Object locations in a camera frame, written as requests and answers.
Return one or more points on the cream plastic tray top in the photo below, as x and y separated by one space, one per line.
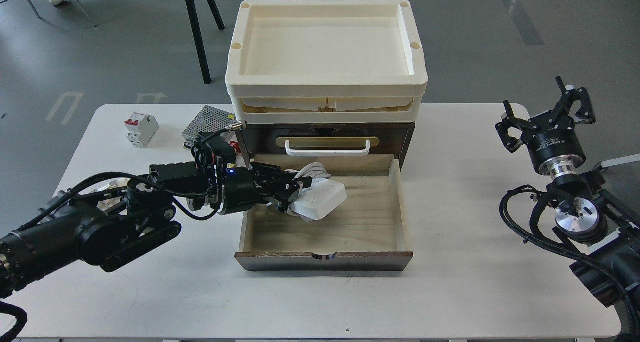
326 48

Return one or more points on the red connector plug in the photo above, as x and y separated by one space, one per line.
235 146

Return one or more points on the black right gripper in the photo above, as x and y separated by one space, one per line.
550 144

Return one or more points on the cream plastic tray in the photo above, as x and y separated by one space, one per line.
326 110
326 48

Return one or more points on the white red circuit breaker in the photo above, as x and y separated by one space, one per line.
141 129

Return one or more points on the open wooden drawer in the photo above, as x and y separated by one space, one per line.
368 232

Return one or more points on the white power strip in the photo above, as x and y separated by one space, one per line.
317 201

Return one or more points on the metal mesh power supply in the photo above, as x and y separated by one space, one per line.
209 119

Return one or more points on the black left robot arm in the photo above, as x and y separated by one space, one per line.
113 218

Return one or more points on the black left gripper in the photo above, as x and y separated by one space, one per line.
261 183

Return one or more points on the black chair leg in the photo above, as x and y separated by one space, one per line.
197 34

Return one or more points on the cream plastic lower tray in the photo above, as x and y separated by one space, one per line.
326 110

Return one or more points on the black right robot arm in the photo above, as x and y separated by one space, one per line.
575 217

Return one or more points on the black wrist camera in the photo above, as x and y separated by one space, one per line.
209 149

